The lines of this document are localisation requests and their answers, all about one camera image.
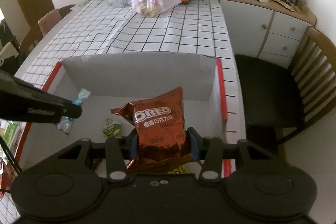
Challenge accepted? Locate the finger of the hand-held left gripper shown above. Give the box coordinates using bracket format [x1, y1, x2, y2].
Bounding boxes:
[0, 69, 82, 124]

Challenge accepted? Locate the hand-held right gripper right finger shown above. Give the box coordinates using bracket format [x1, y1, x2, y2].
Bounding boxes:
[186, 127, 273, 183]

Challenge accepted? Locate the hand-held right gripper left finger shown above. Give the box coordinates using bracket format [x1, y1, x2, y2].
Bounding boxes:
[56, 133, 138, 183]

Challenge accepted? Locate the long yellow snack packet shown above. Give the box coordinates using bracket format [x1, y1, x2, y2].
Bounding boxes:
[166, 164, 188, 175]

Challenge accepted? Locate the small green jelly packet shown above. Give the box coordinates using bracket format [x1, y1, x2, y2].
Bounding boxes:
[102, 117, 123, 138]

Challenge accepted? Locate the brown foil snack packet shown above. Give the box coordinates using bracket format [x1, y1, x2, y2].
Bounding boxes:
[110, 86, 191, 175]

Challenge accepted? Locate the small blue candy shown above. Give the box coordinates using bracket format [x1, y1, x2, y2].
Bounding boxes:
[56, 88, 92, 135]

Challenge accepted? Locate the white cardboard box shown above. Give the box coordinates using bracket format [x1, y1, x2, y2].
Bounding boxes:
[14, 53, 234, 180]

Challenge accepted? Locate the long green snack packet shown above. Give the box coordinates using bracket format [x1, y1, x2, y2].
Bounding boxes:
[0, 120, 20, 149]

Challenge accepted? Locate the wooden chair with dark seat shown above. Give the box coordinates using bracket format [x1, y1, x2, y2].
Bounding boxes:
[233, 26, 336, 146]

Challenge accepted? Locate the checked white tablecloth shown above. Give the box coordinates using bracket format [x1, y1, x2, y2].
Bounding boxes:
[0, 0, 247, 224]

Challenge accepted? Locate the white cabinet with wooden top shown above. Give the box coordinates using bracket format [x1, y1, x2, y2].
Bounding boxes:
[218, 0, 317, 67]

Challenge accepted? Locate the black cable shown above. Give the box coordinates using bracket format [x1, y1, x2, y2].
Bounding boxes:
[0, 134, 22, 180]

